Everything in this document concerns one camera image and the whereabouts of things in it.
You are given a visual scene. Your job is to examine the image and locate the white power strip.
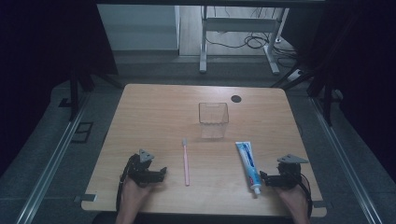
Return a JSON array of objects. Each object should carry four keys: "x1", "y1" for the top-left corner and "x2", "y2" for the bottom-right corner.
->
[{"x1": 287, "y1": 69, "x2": 304, "y2": 82}]

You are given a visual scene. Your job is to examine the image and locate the white cabinet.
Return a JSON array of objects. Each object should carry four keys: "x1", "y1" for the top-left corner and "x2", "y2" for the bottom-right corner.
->
[{"x1": 96, "y1": 4, "x2": 181, "y2": 51}]

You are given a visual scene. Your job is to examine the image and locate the clear plastic cup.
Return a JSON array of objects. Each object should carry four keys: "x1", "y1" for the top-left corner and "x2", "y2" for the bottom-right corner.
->
[{"x1": 198, "y1": 102, "x2": 230, "y2": 140}]

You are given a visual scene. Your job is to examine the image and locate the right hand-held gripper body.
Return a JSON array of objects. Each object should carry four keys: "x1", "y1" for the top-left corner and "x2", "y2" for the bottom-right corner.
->
[{"x1": 275, "y1": 153, "x2": 309, "y2": 189}]

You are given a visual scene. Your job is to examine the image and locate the person's left hand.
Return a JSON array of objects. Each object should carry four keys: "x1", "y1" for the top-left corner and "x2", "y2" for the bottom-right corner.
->
[{"x1": 119, "y1": 178, "x2": 154, "y2": 216}]

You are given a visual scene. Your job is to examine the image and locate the person's right hand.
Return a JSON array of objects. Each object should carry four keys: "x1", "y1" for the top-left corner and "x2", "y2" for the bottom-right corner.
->
[{"x1": 275, "y1": 183, "x2": 310, "y2": 217}]

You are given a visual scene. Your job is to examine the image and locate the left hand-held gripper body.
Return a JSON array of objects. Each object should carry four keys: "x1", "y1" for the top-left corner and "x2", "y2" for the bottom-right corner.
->
[{"x1": 125, "y1": 148, "x2": 161, "y2": 189}]

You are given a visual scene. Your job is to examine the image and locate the aluminium floor rail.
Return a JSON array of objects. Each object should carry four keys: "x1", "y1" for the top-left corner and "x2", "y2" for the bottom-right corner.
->
[
  {"x1": 14, "y1": 92, "x2": 92, "y2": 224},
  {"x1": 310, "y1": 96, "x2": 385, "y2": 224}
]

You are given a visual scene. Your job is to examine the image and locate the pink toothbrush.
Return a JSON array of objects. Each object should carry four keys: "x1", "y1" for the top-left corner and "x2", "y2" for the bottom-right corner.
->
[{"x1": 181, "y1": 137, "x2": 191, "y2": 187}]

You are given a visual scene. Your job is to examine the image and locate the black floor cables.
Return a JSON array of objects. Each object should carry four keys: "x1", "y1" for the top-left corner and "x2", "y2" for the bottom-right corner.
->
[{"x1": 205, "y1": 7, "x2": 298, "y2": 68}]

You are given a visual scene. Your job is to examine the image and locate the dark curtain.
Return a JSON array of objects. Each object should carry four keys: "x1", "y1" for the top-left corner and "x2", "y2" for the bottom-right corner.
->
[
  {"x1": 279, "y1": 0, "x2": 396, "y2": 175},
  {"x1": 0, "y1": 0, "x2": 120, "y2": 178}
]

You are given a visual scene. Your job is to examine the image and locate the white blue toothpaste tube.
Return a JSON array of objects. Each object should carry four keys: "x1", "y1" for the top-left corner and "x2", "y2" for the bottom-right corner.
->
[{"x1": 234, "y1": 141, "x2": 262, "y2": 196}]

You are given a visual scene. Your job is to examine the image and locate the black metal stand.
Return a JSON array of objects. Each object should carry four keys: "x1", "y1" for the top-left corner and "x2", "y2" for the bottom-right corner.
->
[
  {"x1": 270, "y1": 59, "x2": 335, "y2": 127},
  {"x1": 68, "y1": 60, "x2": 124, "y2": 122}
]

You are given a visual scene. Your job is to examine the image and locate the white metal desk frame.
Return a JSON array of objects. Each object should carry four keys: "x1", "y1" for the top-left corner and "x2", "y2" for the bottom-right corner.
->
[{"x1": 199, "y1": 6, "x2": 290, "y2": 77}]

